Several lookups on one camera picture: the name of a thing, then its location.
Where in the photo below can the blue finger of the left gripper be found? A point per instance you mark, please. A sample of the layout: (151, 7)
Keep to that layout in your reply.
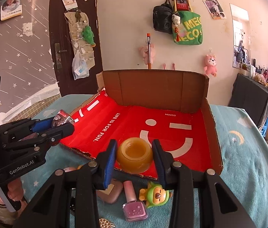
(25, 127)

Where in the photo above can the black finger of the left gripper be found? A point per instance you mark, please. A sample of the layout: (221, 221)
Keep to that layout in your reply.
(49, 137)

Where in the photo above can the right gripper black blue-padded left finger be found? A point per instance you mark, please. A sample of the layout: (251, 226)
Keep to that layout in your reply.
(50, 207)

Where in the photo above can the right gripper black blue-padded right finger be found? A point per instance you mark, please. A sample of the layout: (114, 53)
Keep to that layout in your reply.
(218, 206)

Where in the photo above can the glittery perfume bottle red cap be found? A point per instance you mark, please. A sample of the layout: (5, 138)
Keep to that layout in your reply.
(61, 118)

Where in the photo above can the brown compact case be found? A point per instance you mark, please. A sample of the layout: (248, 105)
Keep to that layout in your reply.
(111, 193)

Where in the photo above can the green hooded bear figurine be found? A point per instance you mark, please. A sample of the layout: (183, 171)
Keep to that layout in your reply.
(154, 195)

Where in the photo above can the purple nail polish bottle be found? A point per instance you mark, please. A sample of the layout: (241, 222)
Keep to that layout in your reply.
(133, 209)

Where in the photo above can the amber round holder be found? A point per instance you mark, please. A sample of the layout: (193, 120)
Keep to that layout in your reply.
(134, 155)

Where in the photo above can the person's left hand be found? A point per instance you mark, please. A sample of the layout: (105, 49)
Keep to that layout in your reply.
(15, 192)

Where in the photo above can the teal blanket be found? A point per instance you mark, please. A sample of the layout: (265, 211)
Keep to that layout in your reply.
(245, 167)

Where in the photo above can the white plastic bag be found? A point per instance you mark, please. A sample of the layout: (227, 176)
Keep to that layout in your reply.
(79, 67)

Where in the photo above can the red-lined cardboard box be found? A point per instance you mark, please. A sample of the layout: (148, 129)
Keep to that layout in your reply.
(168, 105)

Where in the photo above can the green plush toy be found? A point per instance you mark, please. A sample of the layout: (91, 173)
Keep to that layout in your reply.
(88, 36)

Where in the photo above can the black side table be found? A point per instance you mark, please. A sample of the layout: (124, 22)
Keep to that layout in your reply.
(252, 96)

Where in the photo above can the beige hanging door organizer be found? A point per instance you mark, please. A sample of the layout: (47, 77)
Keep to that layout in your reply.
(77, 41)

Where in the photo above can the pink pig plush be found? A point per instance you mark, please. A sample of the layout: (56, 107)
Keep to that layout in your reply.
(144, 53)

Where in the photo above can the dark brown door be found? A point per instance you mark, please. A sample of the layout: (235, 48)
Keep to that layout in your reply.
(62, 50)

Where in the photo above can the orange-tipped stick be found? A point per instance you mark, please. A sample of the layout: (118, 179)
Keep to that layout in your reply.
(149, 50)

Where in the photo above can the green tote bag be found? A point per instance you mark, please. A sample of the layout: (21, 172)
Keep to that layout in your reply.
(187, 28)

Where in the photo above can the black backpack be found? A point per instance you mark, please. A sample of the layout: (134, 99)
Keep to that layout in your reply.
(162, 17)

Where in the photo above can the photo calendar on wall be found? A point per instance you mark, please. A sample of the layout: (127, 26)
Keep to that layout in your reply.
(9, 9)

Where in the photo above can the pink plush on wall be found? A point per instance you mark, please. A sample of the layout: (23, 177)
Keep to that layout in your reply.
(210, 65)

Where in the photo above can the wall mirror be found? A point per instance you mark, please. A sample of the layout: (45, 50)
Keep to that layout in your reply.
(241, 36)

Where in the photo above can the wall photo print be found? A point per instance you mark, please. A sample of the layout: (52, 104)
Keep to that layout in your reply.
(215, 9)

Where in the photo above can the red phone-like frame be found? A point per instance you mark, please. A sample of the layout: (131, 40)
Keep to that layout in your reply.
(182, 5)

